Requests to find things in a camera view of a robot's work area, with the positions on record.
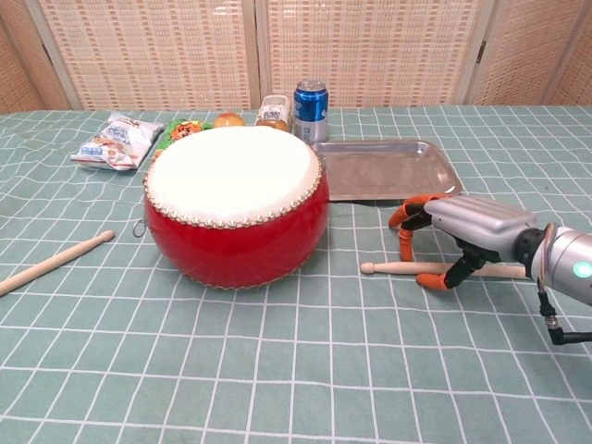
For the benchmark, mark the tea bottle white label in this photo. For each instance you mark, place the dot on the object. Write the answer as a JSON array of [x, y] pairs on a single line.
[[274, 113]]

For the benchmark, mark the steel rectangular tray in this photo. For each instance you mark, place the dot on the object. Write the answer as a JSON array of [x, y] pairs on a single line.
[[379, 171]]

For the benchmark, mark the yellow red apple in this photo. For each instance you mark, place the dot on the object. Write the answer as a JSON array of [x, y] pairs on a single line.
[[229, 120]]

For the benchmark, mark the bamboo folding screen panel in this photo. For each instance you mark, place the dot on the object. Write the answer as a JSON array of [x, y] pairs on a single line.
[[370, 46], [152, 55], [18, 69], [578, 78], [518, 55]]

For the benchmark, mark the white snack bag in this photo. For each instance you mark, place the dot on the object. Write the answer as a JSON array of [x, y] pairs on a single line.
[[115, 143]]

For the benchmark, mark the green checked tablecloth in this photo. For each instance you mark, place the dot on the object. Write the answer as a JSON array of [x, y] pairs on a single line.
[[324, 347]]

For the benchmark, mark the wooden drumstick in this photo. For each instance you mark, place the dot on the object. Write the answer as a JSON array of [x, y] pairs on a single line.
[[55, 261], [402, 267]]

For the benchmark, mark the silver right hand orange fingertips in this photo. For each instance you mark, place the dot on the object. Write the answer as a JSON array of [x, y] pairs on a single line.
[[481, 219]]

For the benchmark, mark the red drum white skin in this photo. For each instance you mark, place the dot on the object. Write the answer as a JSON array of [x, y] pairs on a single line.
[[236, 185]]

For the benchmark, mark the blue soda can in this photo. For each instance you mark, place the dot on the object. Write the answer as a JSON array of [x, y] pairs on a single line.
[[311, 113]]

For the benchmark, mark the green snack bag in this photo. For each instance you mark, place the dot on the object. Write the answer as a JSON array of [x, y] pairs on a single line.
[[178, 131]]

